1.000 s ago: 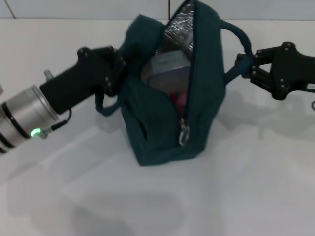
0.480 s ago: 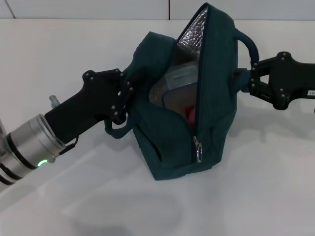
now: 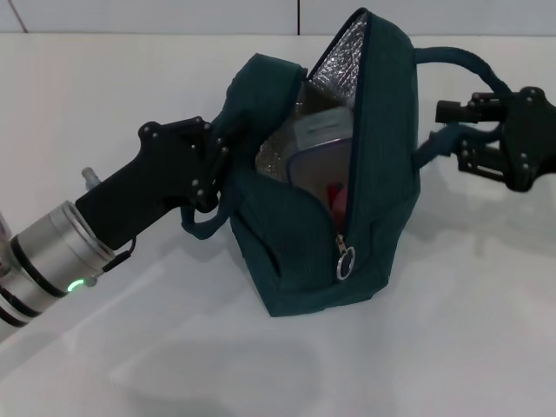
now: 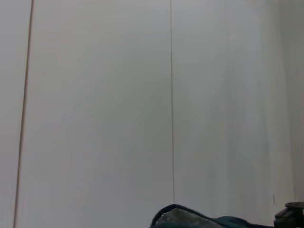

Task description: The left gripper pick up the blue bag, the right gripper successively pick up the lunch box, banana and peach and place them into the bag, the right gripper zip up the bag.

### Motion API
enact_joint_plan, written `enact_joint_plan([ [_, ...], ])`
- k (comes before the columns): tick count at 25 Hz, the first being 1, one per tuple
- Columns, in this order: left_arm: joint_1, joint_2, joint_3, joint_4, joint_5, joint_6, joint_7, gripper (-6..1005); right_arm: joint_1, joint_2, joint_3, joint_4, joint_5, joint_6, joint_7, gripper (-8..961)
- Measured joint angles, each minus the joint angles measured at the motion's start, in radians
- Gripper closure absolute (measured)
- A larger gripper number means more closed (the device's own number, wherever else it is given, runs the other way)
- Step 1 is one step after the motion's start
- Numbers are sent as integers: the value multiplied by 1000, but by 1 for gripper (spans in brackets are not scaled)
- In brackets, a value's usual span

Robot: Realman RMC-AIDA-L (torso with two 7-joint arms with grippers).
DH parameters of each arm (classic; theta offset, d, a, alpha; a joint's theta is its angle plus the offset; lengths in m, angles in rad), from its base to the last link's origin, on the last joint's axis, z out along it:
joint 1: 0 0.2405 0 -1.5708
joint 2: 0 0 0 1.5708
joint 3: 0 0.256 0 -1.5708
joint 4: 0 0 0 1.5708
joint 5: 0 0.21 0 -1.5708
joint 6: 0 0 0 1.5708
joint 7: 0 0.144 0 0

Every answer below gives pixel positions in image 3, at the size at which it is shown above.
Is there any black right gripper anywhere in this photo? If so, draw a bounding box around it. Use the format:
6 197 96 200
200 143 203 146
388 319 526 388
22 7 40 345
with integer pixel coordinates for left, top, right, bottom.
435 85 556 193

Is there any metal zipper pull ring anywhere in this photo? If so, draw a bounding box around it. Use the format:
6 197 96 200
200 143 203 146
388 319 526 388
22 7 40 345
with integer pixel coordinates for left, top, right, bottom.
334 234 357 283

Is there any clear plastic lunch box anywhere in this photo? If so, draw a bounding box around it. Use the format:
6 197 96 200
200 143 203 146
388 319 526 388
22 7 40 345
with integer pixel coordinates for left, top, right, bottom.
286 108 355 205

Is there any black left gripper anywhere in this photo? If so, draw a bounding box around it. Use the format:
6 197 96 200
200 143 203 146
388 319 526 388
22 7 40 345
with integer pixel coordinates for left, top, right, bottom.
75 115 230 252

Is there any dark blue insulated lunch bag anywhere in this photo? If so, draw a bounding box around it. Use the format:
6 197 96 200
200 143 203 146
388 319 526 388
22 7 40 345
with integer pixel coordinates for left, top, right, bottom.
180 7 513 318

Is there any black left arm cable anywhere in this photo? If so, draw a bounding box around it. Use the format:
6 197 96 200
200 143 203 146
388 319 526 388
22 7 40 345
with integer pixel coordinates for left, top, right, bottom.
89 234 139 288

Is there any pink peach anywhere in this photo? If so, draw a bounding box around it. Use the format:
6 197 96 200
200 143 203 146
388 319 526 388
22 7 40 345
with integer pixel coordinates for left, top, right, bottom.
328 182 349 218

